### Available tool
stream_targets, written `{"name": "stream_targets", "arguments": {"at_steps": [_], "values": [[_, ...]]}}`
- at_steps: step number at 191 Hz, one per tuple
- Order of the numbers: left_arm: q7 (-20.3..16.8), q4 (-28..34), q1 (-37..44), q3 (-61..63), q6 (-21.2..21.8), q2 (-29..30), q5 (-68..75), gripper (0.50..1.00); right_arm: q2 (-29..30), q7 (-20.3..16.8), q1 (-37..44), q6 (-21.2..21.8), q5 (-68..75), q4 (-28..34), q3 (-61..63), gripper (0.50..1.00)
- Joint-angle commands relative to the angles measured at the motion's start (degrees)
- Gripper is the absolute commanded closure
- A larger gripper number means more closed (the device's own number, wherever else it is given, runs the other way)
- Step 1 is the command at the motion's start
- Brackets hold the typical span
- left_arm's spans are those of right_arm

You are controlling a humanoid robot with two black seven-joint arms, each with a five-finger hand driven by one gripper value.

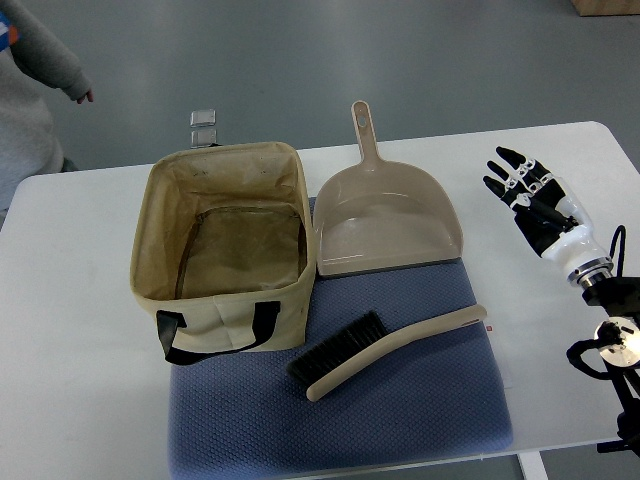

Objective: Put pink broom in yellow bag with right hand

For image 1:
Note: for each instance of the beige plastic dustpan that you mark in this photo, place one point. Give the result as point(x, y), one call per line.
point(380, 215)

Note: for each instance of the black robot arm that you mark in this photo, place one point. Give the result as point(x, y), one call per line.
point(612, 354)

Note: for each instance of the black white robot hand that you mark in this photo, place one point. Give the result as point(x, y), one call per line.
point(550, 217)

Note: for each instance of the clear plastic clip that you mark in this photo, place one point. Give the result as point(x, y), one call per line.
point(203, 117)
point(203, 138)

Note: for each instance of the white table leg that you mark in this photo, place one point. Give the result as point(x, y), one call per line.
point(532, 466)

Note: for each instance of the black table control panel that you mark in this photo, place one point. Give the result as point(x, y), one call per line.
point(611, 446)

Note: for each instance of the yellow fabric bag black handle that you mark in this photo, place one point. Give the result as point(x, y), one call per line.
point(224, 255)

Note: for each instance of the clear plastic clip upper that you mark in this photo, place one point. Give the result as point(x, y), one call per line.
point(203, 117)

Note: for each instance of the beige hand broom black bristles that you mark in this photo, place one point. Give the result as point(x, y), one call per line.
point(363, 342)

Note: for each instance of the clear plastic clip lower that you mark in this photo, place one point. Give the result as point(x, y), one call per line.
point(203, 138)

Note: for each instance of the person in grey sweatshirt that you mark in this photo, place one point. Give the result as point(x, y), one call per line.
point(29, 145)

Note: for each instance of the cardboard box corner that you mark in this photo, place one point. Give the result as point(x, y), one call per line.
point(606, 7)

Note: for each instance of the blue textured mat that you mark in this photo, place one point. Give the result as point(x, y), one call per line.
point(243, 416)

